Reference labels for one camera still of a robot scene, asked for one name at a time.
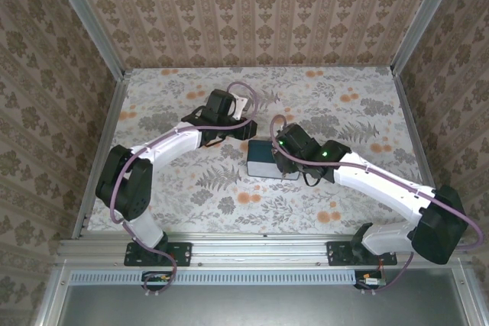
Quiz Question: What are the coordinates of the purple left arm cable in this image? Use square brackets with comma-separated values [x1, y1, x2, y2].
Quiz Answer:
[109, 81, 263, 299]

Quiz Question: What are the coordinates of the floral tablecloth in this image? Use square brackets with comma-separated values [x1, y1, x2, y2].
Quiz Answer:
[86, 66, 435, 234]

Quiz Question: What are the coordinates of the grey metal sheet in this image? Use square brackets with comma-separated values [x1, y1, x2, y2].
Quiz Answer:
[57, 283, 474, 326]

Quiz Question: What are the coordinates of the aluminium corner post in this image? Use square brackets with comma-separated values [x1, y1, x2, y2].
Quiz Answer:
[391, 0, 465, 75]
[44, 0, 127, 79]

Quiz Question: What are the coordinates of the aluminium cross rail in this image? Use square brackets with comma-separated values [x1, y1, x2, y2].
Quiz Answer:
[57, 232, 469, 266]

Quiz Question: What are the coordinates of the aluminium side rail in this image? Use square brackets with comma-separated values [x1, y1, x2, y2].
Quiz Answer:
[72, 72, 133, 241]
[391, 68, 469, 235]

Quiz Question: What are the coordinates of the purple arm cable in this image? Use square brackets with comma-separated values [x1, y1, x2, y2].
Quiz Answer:
[109, 81, 263, 299]
[269, 114, 484, 296]

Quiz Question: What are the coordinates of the dark blue box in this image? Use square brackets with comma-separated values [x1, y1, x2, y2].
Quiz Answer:
[246, 139, 301, 181]

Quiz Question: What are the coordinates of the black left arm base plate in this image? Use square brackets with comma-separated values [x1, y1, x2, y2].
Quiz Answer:
[124, 240, 193, 267]

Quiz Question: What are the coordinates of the small wire connector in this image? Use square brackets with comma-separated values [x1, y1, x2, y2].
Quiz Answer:
[358, 274, 387, 289]
[143, 272, 171, 284]

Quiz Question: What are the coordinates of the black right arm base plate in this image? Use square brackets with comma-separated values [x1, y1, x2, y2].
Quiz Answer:
[327, 240, 398, 267]

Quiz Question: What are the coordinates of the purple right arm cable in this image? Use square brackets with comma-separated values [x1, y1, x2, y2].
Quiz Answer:
[269, 114, 484, 296]

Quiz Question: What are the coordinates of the grey slotted cable duct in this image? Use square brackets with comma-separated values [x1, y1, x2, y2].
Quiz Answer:
[70, 269, 358, 286]

